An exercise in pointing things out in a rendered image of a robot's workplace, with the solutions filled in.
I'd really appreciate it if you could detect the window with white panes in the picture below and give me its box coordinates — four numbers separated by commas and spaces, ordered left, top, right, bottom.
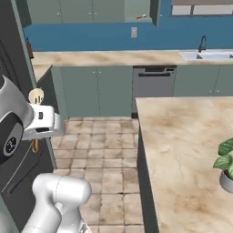
170, 0, 233, 17

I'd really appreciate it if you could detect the white sink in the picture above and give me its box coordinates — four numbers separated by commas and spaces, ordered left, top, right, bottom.
177, 50, 233, 62

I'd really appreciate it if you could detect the dark corner lower cabinet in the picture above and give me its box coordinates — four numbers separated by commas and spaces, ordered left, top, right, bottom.
35, 68, 60, 117

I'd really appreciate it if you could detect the grey-green cabinet run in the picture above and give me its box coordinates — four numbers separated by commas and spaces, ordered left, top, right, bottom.
173, 64, 233, 97
50, 66, 134, 119
26, 0, 126, 25

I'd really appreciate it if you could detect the grey-green upper cabinet run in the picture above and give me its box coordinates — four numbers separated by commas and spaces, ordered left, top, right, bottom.
26, 0, 126, 25

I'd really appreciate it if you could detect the grey-green lower cabinet run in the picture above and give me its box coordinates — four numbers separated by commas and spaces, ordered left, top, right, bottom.
173, 64, 233, 97
50, 66, 134, 119

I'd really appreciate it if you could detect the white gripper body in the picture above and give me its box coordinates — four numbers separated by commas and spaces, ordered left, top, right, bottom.
22, 112, 66, 141

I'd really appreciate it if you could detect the open grey-green cabinet door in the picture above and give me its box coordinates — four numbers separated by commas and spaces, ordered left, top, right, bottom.
150, 0, 162, 28

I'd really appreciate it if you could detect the open grey-green cabinet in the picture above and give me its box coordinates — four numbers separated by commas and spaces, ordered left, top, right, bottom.
123, 0, 153, 24

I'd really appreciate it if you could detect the green plant in grey pot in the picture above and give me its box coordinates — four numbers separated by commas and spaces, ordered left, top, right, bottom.
212, 137, 233, 194

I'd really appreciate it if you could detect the black tap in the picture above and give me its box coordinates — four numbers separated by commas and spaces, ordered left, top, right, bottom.
198, 35, 208, 54

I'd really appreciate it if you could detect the dark tall fridge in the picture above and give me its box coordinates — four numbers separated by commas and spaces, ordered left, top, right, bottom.
0, 0, 57, 233

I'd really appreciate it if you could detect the grey dishwasher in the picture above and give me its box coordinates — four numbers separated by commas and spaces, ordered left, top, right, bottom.
131, 65, 177, 119

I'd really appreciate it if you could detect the brown object with blue tip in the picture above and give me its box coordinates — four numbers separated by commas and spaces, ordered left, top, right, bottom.
25, 36, 35, 60

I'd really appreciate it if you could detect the dark kitchen island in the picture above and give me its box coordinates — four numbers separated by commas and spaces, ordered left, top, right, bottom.
136, 122, 161, 233

